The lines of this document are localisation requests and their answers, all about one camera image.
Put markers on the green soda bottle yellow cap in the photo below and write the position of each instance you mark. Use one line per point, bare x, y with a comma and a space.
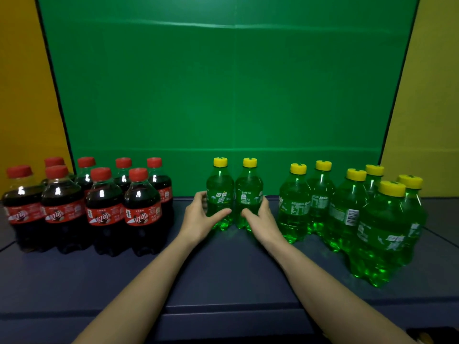
249, 188
219, 188

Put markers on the person's left thumb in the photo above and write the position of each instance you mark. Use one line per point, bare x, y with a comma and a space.
220, 217

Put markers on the person's left hand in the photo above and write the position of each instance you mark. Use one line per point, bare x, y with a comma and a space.
195, 222

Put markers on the cluster of dark cola bottles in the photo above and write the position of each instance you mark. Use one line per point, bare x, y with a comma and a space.
86, 211

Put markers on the cluster of green soda bottles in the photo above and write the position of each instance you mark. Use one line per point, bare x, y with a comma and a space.
358, 218

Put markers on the green backdrop cloth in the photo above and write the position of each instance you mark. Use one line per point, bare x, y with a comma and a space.
229, 89

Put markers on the person's right forearm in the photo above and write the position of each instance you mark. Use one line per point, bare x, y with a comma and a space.
333, 297

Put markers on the person's right hand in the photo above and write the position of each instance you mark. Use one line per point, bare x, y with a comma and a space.
265, 227

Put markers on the person's right thumb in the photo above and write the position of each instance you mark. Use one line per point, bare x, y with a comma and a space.
249, 216

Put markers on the person's left forearm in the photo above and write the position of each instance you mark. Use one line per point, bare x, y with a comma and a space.
143, 293

